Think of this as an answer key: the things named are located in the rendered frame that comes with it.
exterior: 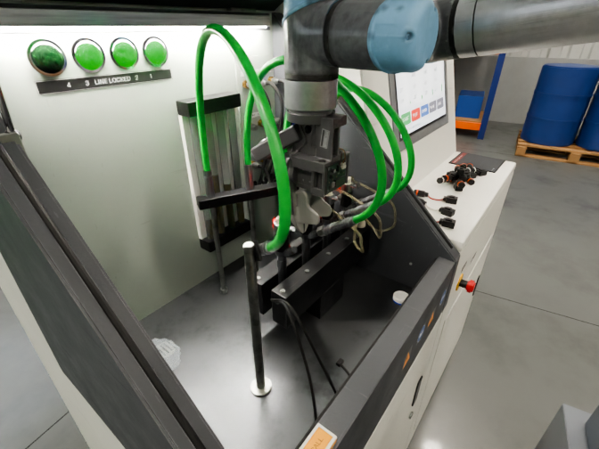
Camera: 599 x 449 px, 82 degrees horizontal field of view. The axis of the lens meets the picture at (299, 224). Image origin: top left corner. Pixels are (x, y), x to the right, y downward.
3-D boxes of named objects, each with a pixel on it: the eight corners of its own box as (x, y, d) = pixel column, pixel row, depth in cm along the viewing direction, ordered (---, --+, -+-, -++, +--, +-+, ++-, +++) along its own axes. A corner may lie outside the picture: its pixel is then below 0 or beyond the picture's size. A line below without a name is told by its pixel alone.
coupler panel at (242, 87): (253, 186, 92) (244, 57, 77) (244, 183, 94) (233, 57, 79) (284, 172, 101) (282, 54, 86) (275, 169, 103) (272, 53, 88)
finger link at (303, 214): (314, 248, 57) (315, 198, 53) (286, 237, 60) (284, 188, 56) (324, 240, 59) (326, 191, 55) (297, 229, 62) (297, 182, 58)
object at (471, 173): (468, 197, 103) (473, 180, 100) (433, 188, 108) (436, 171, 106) (487, 174, 119) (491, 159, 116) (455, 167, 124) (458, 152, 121)
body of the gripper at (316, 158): (322, 202, 51) (324, 119, 45) (277, 188, 56) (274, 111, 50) (348, 186, 56) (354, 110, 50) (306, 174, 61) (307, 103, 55)
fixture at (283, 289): (287, 353, 72) (285, 297, 64) (252, 330, 77) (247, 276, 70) (365, 273, 95) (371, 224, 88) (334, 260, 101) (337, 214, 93)
